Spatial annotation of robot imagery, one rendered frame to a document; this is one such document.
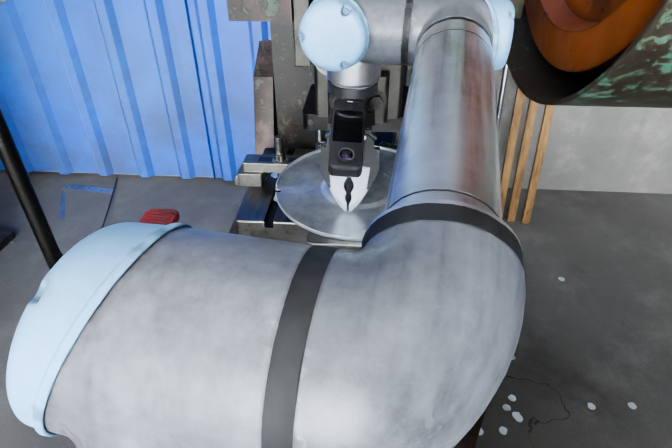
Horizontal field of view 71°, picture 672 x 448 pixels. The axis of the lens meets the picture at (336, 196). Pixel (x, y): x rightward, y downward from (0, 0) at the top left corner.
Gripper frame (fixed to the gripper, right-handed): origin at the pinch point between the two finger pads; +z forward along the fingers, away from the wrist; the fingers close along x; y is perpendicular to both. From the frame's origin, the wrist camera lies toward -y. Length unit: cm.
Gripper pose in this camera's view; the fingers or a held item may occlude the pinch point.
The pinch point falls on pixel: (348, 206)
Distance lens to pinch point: 75.6
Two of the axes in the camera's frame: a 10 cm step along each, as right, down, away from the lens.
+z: -0.2, 8.4, 5.4
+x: -10.0, -0.5, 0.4
